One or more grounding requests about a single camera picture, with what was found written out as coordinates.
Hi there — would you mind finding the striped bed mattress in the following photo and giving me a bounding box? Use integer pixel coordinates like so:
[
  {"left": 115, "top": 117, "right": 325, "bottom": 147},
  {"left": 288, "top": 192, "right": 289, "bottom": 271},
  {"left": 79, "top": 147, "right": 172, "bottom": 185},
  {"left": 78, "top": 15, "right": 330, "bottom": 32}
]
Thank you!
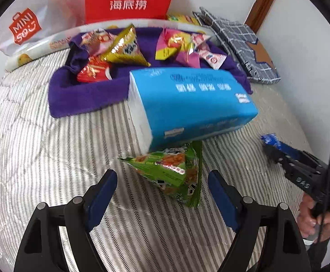
[{"left": 0, "top": 49, "right": 311, "bottom": 271}]

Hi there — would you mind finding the white Miniso plastic bag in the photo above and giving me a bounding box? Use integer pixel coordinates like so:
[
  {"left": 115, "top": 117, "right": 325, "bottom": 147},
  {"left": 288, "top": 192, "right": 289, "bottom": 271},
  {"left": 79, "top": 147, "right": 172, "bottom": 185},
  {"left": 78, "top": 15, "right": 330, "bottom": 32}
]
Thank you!
[{"left": 0, "top": 0, "right": 85, "bottom": 56}]

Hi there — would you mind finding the pink yellow snack bag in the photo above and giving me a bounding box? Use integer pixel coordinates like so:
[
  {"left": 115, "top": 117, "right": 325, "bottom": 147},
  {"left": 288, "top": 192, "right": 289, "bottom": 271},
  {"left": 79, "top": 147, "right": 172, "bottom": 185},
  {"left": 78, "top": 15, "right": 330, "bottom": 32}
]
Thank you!
[{"left": 155, "top": 28, "right": 200, "bottom": 68}]

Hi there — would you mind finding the red snack packet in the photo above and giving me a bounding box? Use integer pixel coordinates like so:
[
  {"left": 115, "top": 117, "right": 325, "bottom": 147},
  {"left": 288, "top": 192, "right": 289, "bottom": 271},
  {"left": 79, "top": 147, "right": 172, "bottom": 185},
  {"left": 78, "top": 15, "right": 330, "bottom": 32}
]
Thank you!
[{"left": 76, "top": 56, "right": 112, "bottom": 83}]

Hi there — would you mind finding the small pink white snack packet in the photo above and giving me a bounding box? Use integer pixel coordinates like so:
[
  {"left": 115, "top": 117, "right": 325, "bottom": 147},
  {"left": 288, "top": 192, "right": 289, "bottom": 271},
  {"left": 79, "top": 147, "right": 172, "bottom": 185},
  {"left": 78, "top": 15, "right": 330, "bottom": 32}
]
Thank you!
[{"left": 199, "top": 50, "right": 226, "bottom": 70}]

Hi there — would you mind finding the yellow gold snack packet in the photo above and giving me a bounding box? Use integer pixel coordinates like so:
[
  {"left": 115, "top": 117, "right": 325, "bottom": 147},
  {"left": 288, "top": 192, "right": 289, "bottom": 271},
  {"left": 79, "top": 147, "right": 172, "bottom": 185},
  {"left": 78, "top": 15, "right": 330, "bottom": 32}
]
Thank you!
[{"left": 99, "top": 24, "right": 151, "bottom": 67}]

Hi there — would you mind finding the green snack packet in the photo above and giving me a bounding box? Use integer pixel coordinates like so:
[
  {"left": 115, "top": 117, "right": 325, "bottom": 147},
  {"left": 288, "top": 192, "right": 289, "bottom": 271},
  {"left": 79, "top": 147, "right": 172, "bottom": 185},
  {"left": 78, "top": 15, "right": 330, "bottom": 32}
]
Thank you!
[{"left": 120, "top": 141, "right": 202, "bottom": 208}]

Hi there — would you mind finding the yellow chips bag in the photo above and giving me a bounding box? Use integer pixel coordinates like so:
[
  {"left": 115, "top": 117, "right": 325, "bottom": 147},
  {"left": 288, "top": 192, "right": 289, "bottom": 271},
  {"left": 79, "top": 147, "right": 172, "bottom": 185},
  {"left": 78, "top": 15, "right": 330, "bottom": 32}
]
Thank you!
[{"left": 166, "top": 14, "right": 200, "bottom": 26}]

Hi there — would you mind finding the person's right hand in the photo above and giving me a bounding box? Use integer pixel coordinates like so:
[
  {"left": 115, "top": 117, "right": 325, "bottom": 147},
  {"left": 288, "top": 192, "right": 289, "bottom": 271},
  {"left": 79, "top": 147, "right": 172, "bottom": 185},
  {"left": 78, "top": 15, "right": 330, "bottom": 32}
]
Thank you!
[{"left": 296, "top": 193, "right": 330, "bottom": 242}]

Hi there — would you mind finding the grey checked folded blanket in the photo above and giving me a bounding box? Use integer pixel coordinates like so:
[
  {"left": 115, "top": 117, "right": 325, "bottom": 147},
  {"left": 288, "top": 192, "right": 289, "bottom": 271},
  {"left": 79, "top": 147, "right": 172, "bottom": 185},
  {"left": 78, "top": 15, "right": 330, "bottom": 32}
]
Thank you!
[{"left": 193, "top": 7, "right": 281, "bottom": 85}]

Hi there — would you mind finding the blue snack packet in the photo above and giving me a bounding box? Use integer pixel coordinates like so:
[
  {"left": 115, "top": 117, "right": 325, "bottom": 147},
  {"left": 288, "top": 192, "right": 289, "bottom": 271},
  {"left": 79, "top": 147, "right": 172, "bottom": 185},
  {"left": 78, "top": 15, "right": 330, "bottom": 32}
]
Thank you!
[{"left": 260, "top": 133, "right": 300, "bottom": 159}]

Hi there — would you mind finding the purple towel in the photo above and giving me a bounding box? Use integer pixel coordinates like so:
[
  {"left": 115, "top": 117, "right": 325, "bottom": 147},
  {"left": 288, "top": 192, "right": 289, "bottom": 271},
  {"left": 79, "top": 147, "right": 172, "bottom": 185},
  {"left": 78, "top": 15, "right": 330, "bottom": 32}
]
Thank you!
[{"left": 48, "top": 27, "right": 253, "bottom": 118}]

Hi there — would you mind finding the blue tissue pack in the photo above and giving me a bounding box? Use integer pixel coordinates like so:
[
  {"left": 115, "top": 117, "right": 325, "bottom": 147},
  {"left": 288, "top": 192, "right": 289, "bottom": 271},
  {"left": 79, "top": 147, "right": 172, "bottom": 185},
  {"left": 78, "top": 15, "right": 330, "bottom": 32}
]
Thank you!
[{"left": 128, "top": 68, "right": 258, "bottom": 153}]

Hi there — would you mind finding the pink peach snack packet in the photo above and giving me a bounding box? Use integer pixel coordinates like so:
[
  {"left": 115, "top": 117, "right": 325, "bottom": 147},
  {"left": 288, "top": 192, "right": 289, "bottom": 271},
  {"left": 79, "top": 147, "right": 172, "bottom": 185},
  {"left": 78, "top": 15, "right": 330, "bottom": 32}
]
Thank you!
[{"left": 191, "top": 33, "right": 211, "bottom": 49}]

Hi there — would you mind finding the pink cartoon snack packet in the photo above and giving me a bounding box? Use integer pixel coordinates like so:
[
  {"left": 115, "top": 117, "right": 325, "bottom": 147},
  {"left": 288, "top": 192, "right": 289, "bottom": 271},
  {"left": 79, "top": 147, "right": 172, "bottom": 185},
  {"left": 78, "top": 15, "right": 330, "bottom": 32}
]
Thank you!
[{"left": 80, "top": 28, "right": 117, "bottom": 56}]

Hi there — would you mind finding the brown wooden door frame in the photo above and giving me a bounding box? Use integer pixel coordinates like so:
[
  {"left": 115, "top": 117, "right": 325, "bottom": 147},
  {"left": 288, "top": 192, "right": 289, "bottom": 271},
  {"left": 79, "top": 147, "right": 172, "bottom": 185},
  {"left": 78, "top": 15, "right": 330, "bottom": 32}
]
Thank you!
[{"left": 245, "top": 0, "right": 274, "bottom": 33}]

